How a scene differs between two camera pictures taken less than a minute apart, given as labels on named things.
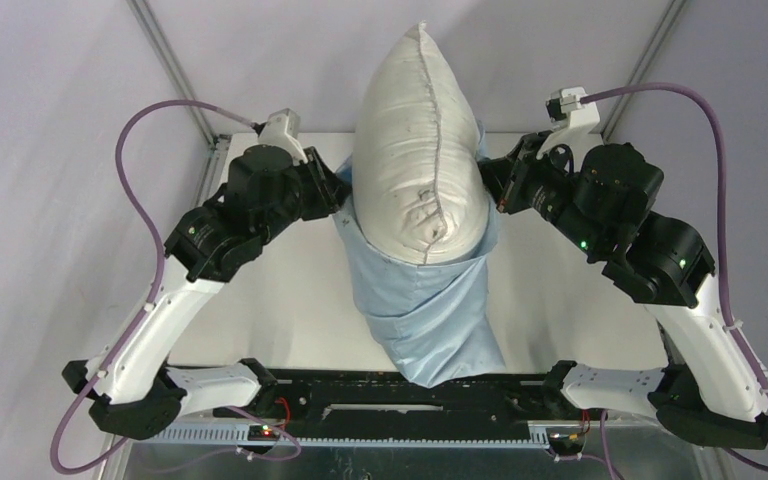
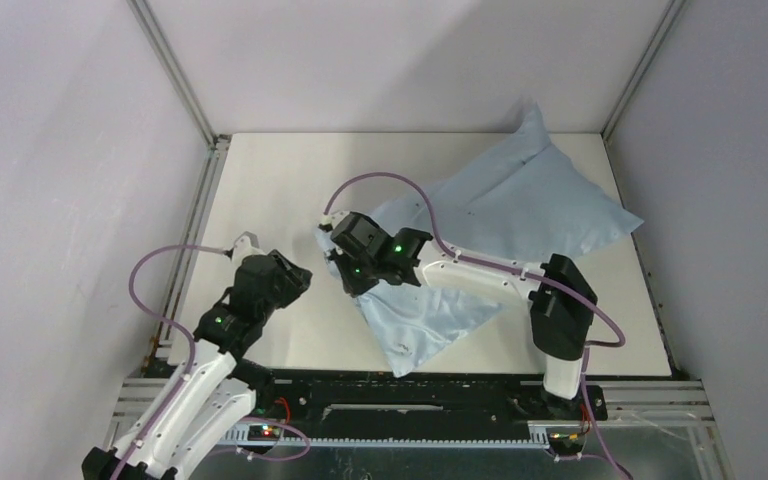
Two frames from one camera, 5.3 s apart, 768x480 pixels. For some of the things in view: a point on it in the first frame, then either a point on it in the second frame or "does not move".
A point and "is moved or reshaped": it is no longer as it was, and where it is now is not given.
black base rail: (356, 397) does not move
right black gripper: (505, 178) → (353, 288)
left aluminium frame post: (219, 143) does not move
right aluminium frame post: (666, 23) does not move
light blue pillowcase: (431, 321) is moved or reshaped
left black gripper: (331, 192) → (295, 278)
